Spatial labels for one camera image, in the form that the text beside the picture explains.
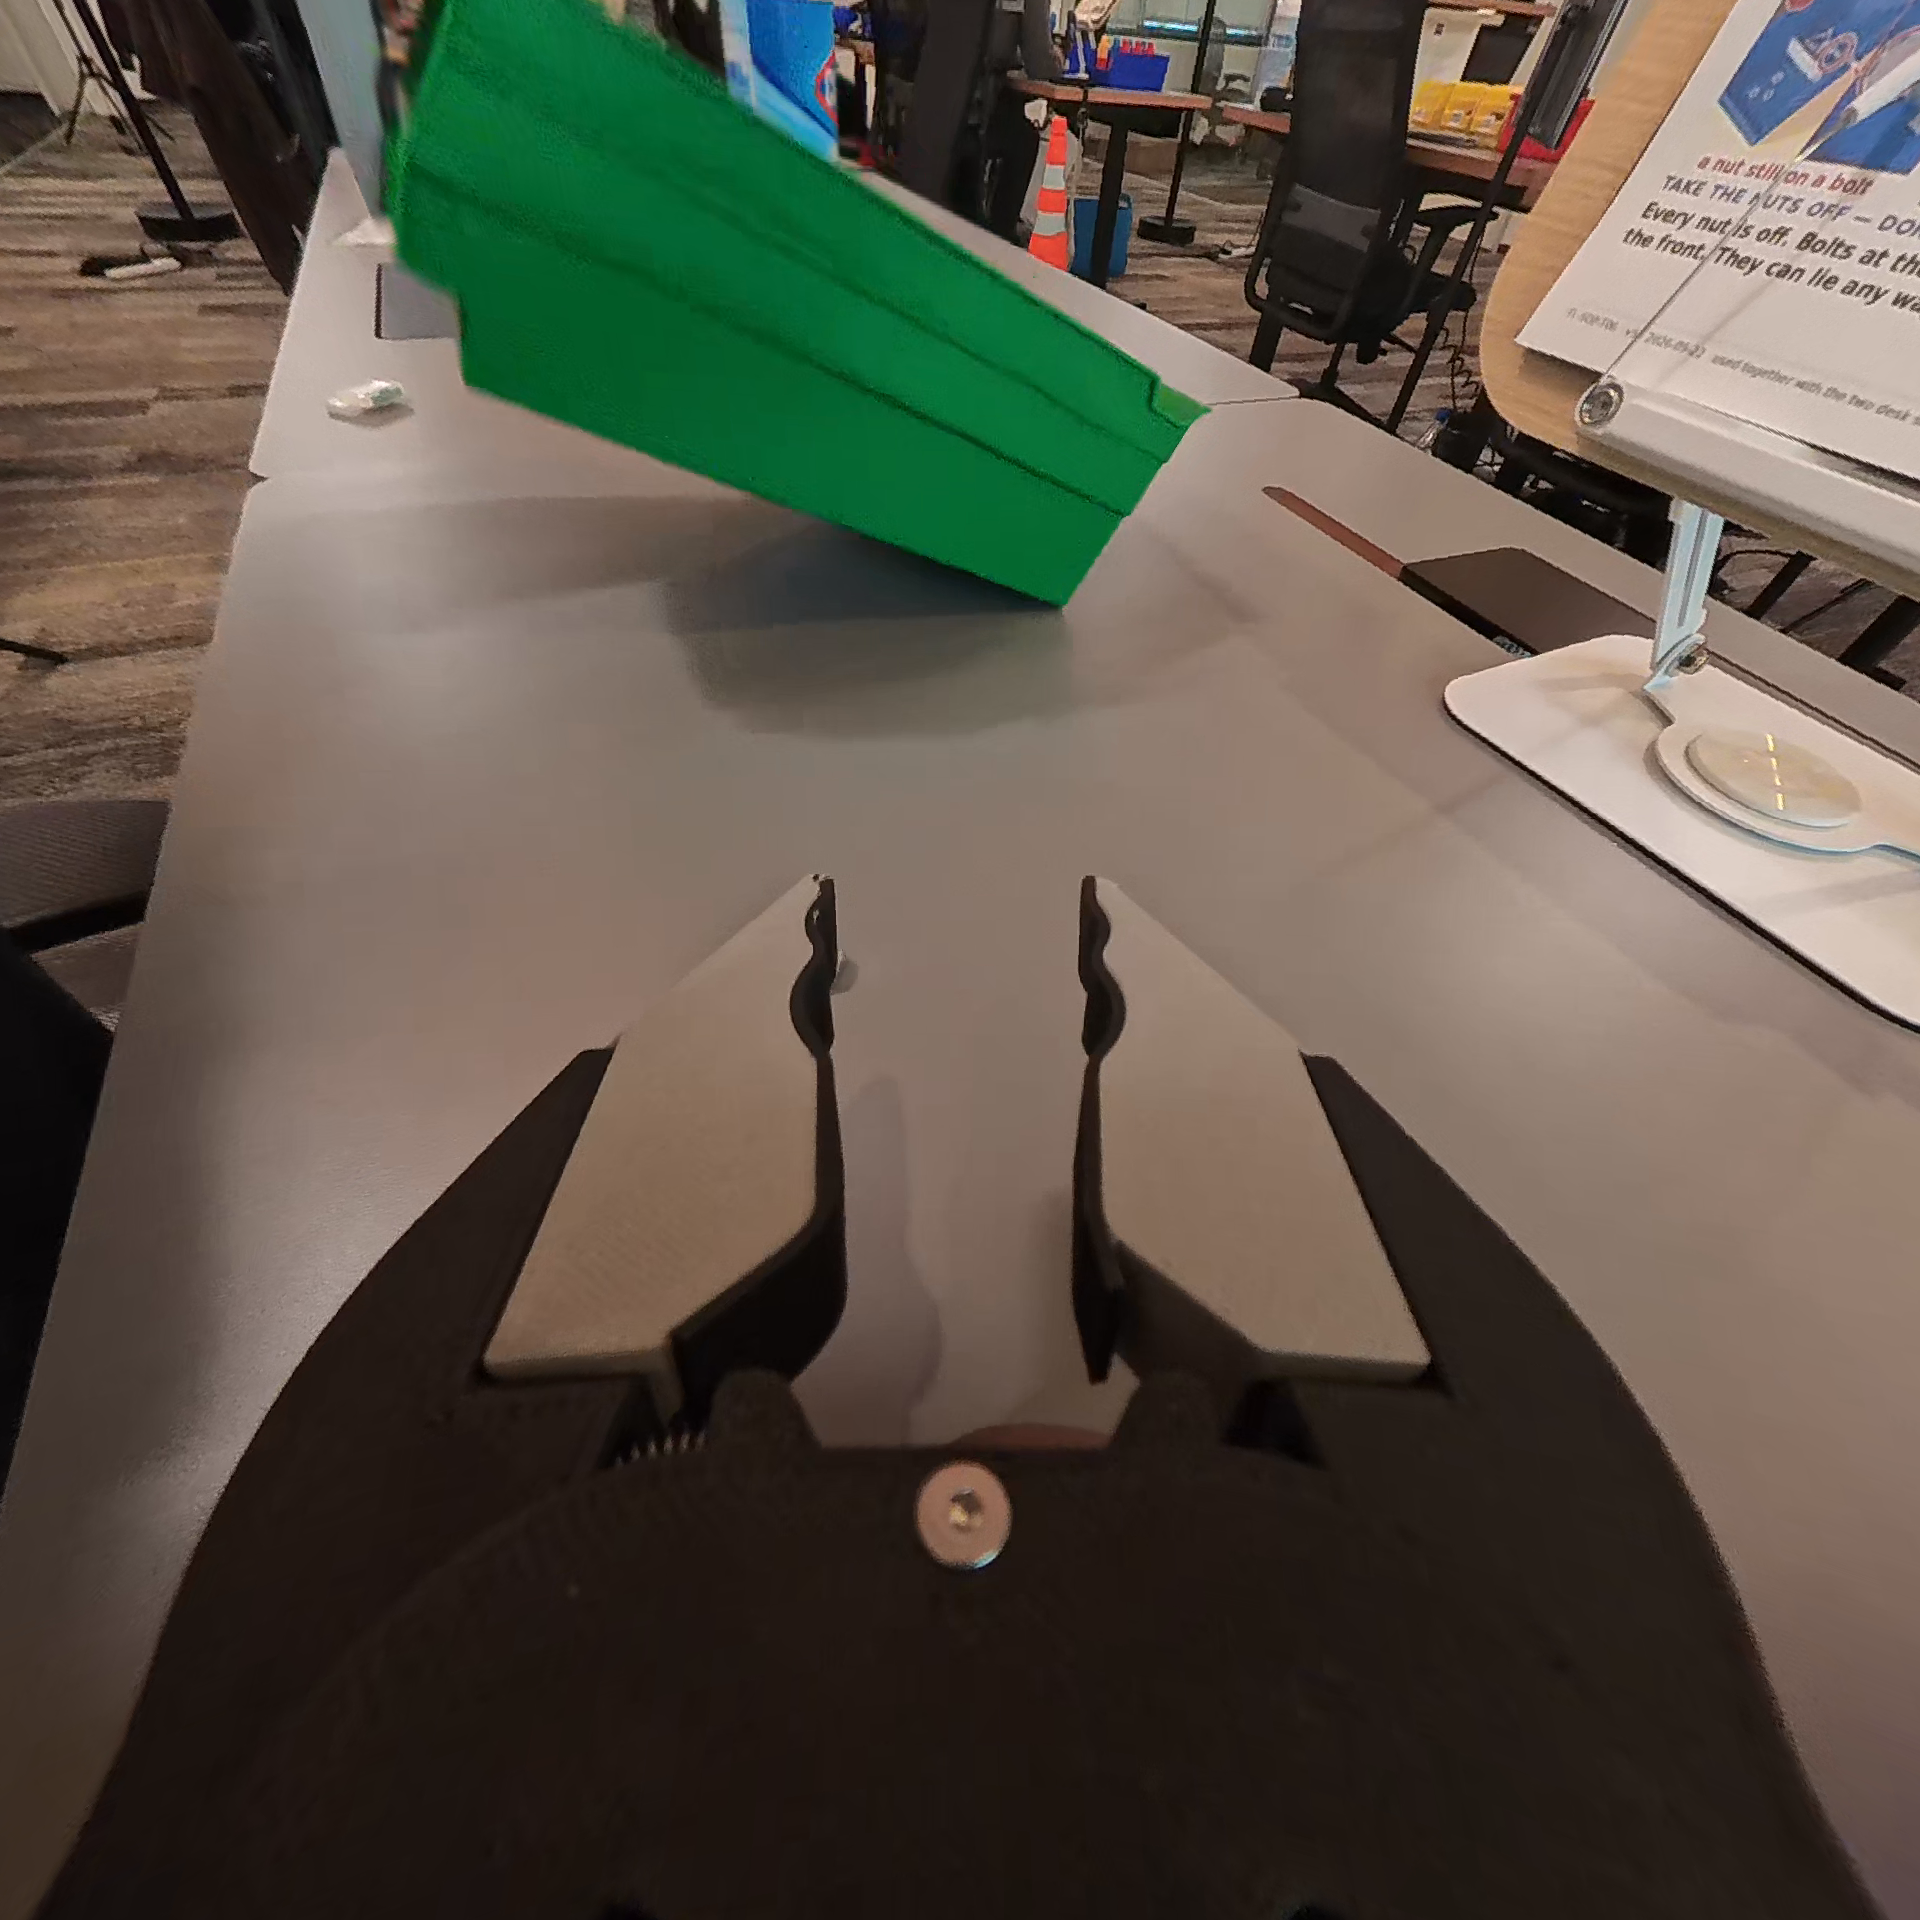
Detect white metal stand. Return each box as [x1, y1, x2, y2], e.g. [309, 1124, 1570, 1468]
[1443, 382, 1920, 1033]

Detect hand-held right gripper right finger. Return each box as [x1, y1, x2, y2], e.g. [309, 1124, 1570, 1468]
[1073, 873, 1434, 1434]

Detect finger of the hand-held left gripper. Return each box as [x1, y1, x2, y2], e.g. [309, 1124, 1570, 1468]
[295, 0, 396, 232]

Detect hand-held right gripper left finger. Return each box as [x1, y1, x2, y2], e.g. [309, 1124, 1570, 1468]
[481, 873, 848, 1397]

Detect green plastic object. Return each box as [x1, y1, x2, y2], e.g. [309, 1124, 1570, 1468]
[381, 0, 1212, 609]

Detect wooden edged office desk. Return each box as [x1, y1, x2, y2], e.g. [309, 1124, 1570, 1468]
[1009, 76, 1216, 290]

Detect black flat device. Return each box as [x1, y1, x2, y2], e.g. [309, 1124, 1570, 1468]
[1399, 546, 1655, 656]

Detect stack of yellow boxes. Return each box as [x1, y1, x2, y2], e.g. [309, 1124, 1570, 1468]
[1409, 77, 1528, 153]

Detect black light stand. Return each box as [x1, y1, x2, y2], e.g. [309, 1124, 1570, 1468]
[57, 0, 245, 245]

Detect white wipes canister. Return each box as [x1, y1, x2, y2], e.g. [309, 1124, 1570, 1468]
[720, 0, 842, 162]

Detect printed instruction sheet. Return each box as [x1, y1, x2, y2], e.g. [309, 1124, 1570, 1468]
[1516, 0, 1920, 484]

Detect orange traffic cone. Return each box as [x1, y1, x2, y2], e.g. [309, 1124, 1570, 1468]
[1027, 117, 1081, 275]

